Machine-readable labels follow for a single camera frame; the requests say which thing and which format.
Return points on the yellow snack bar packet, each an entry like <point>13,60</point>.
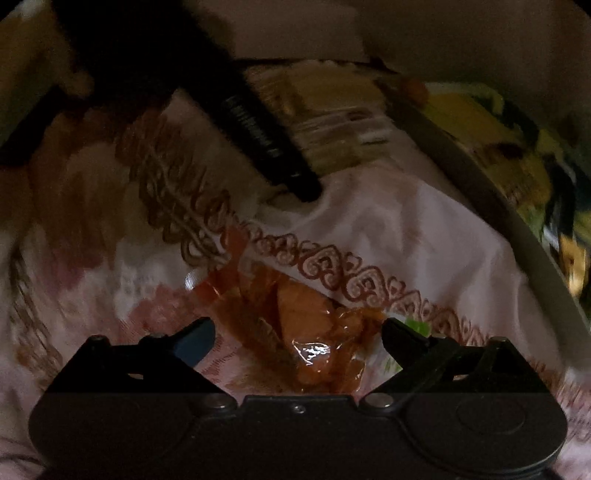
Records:
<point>517,166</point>

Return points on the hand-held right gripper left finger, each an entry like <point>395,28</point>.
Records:
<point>196,341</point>

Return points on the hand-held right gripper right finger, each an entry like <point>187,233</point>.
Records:
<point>401,341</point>

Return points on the gold candy wrapper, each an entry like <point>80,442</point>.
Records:
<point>575,263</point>

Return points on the orange snack packet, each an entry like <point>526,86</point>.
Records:
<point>295,323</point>

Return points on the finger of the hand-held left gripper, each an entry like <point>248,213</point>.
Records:
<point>300,177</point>

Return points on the dark blue snack packet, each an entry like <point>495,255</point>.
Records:
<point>561,203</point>

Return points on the beige cracker packet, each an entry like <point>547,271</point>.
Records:
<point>323,120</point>

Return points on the floral patterned tray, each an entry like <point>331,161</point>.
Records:
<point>461,152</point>

